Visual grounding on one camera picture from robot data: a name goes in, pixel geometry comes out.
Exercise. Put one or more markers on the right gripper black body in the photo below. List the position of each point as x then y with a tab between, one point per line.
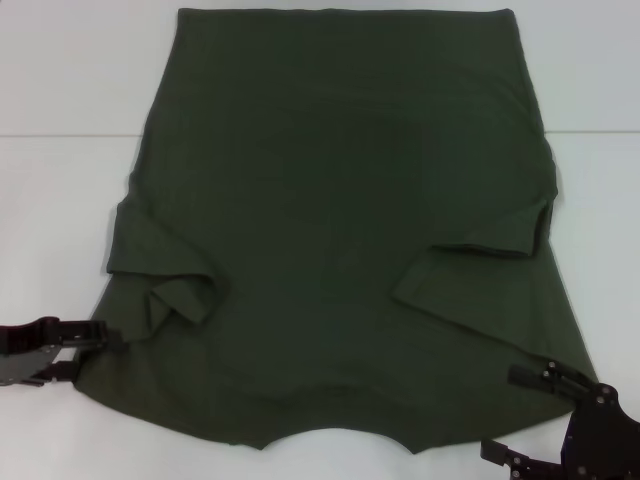
605	440

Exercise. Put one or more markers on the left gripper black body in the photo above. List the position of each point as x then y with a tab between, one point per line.
20	362

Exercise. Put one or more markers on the dark green t-shirt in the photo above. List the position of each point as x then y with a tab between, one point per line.
330	200

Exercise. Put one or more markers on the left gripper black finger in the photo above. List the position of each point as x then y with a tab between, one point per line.
90	335
60	371

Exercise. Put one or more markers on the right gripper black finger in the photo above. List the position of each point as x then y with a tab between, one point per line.
522	377
530	467

